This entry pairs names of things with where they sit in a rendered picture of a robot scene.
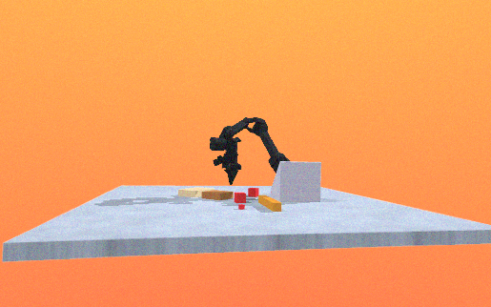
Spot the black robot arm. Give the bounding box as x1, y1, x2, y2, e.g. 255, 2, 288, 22
210, 117, 290, 173

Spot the orange rectangular bar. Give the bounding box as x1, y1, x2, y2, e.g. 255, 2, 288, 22
258, 195, 281, 212

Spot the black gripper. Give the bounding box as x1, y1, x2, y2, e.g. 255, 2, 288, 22
221, 152, 242, 185

